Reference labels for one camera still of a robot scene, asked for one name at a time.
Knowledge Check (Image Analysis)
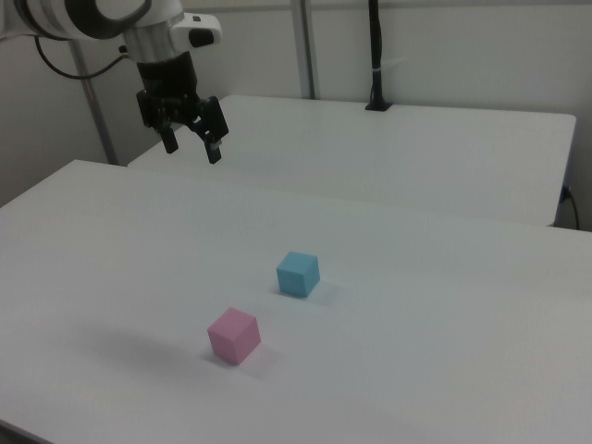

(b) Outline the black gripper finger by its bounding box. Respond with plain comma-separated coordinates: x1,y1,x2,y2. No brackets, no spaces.
135,89,180,155
186,95,230,167

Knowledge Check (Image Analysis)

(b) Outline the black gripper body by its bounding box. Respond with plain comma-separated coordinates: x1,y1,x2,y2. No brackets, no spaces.
135,51,202,125

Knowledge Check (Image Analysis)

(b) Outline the blue cube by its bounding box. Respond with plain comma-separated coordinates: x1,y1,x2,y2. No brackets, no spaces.
276,251,321,298

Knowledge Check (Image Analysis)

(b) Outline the pink cube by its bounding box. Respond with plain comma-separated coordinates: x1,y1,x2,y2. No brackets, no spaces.
206,306,262,367

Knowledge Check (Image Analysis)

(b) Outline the white side table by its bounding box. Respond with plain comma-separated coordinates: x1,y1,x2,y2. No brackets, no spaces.
126,94,578,228

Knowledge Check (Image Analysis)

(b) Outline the aluminium frame post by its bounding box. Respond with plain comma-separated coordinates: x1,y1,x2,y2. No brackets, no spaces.
68,40,119,167
290,0,322,100

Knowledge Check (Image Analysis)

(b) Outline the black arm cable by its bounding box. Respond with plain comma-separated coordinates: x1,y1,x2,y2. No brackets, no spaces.
34,35,130,80

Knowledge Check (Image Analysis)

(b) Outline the black camera pole with base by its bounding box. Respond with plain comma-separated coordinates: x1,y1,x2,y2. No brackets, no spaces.
364,0,395,113

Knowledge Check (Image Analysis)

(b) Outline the black power cable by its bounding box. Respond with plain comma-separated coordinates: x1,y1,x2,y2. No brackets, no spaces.
561,186,582,230

